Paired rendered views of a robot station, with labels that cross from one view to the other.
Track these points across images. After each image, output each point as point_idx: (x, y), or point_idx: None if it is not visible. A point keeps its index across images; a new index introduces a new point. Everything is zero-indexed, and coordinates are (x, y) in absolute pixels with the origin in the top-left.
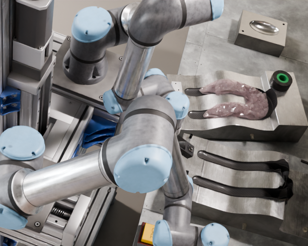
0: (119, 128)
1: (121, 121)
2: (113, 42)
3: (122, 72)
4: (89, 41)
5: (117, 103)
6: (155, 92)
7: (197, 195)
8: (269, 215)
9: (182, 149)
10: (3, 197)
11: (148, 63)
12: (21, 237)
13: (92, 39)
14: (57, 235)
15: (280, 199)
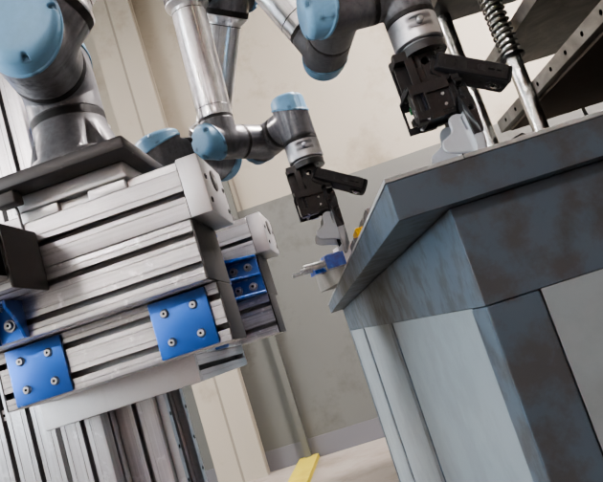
0: (273, 295)
1: (258, 247)
2: (191, 150)
3: (189, 71)
4: (157, 142)
5: (209, 123)
6: (260, 126)
7: None
8: (519, 136)
9: (344, 173)
10: None
11: (212, 42)
12: (119, 282)
13: (160, 139)
14: (171, 186)
15: (519, 134)
